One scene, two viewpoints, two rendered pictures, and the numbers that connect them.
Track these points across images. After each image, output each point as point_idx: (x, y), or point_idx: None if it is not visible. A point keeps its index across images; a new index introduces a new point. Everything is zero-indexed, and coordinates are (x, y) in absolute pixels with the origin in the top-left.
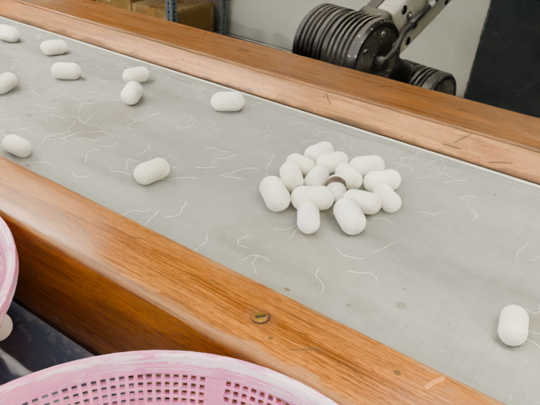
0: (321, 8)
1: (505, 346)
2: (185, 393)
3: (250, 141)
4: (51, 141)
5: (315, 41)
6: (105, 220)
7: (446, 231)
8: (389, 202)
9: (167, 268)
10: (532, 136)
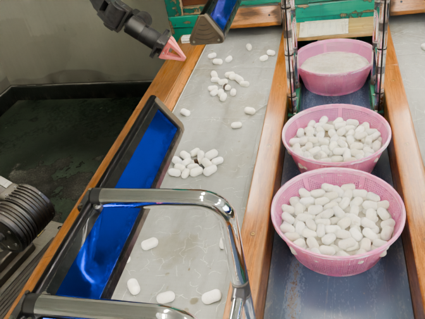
0: (2, 212)
1: (241, 127)
2: (291, 153)
3: None
4: (208, 244)
5: (29, 219)
6: (257, 182)
7: (201, 142)
8: (199, 149)
9: (265, 163)
10: None
